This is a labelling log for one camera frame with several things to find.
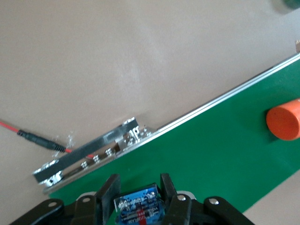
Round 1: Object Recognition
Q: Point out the green plastic tray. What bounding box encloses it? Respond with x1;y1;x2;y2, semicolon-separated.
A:
281;0;300;9

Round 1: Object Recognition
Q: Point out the green push button switch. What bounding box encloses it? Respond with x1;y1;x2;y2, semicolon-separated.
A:
113;184;166;225

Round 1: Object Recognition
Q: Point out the red and black wire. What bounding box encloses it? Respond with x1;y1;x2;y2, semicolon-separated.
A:
0;120;94;160

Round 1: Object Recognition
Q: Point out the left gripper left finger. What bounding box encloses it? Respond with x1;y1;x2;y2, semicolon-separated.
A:
10;173;121;225

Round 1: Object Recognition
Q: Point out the orange cylinder with 4680 print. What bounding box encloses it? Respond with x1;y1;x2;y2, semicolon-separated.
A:
266;97;300;141

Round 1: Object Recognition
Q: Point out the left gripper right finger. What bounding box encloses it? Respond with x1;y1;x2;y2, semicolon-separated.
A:
160;173;255;225

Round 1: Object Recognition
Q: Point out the green conveyor belt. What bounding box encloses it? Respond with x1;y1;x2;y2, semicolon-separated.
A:
31;52;300;225

